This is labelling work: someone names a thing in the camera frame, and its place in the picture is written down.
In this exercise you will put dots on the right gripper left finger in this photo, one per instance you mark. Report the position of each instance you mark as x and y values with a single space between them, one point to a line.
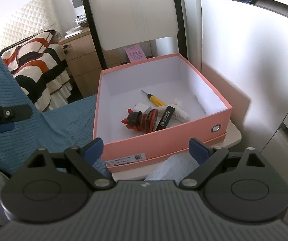
50 187

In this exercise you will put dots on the wooden drawer cabinet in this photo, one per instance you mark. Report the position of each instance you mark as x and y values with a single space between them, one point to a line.
83 61

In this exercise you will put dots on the white quilted headboard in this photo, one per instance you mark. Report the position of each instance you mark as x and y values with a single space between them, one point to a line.
32 18

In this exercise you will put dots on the striped cream bedding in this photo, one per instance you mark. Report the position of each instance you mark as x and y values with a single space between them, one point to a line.
38 65

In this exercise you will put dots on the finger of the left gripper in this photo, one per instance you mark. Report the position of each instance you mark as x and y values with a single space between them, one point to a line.
10 115

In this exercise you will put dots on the white power adapter plug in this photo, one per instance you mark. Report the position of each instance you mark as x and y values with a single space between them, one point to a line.
143 108

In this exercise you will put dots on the pink storage box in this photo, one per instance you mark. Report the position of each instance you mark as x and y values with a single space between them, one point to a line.
166 77

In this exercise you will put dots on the blue textured blanket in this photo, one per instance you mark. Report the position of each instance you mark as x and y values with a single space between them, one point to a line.
56 130

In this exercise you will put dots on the white fluffy rope toy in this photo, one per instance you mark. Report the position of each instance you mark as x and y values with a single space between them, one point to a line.
179 114

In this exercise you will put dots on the white chair with black frame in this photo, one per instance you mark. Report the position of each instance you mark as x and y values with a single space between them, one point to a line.
119 23

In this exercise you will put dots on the yellow screwdriver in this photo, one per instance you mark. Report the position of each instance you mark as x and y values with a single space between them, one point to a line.
154 99

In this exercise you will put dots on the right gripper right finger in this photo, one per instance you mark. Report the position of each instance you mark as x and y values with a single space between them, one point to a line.
239 186

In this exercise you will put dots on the glass dish on cabinet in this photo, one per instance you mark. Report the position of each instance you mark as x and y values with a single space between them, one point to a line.
81 20

